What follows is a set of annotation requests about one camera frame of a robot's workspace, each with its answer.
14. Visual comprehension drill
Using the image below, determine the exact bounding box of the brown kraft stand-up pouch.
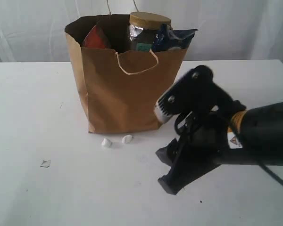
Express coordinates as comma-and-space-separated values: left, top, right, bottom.
83, 25, 110, 49

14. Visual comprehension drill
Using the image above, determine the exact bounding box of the small clear plastic scrap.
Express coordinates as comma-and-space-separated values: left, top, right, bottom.
40, 160, 51, 168

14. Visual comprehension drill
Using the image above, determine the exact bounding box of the brown paper shopping bag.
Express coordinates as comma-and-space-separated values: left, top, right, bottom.
64, 14, 186, 134

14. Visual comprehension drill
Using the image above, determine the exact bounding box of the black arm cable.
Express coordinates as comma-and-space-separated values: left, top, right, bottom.
174, 113, 283, 193

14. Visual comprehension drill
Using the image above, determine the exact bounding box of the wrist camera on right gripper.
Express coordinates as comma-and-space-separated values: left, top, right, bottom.
154, 65, 246, 124

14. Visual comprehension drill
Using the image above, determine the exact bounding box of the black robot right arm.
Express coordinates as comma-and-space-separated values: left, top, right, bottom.
156, 102, 283, 195

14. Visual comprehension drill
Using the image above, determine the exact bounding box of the white backdrop curtain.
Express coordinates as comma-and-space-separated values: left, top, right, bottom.
0, 0, 283, 63

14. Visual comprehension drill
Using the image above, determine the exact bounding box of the spaghetti packet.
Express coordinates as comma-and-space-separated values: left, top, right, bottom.
151, 24, 198, 52

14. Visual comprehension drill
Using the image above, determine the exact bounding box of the clear jar with gold lid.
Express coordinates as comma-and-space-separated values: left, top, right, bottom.
127, 11, 171, 52

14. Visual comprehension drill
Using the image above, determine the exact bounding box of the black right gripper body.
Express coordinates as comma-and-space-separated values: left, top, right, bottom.
176, 110, 245, 170

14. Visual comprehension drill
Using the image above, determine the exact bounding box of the white paper ball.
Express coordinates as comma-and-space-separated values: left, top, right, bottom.
101, 138, 112, 148
122, 134, 133, 144

